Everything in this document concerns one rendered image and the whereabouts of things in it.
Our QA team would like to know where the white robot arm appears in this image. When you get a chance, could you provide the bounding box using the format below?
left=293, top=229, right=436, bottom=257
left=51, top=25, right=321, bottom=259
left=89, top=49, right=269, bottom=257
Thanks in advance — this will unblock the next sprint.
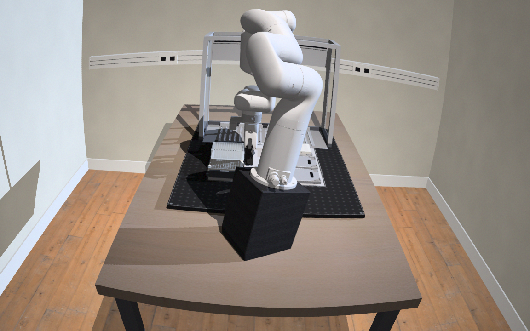
left=229, top=9, right=323, bottom=190

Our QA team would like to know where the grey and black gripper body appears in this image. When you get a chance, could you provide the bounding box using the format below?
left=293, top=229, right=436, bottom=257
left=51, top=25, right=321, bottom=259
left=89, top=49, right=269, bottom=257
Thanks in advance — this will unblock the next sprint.
left=244, top=121, right=261, bottom=149

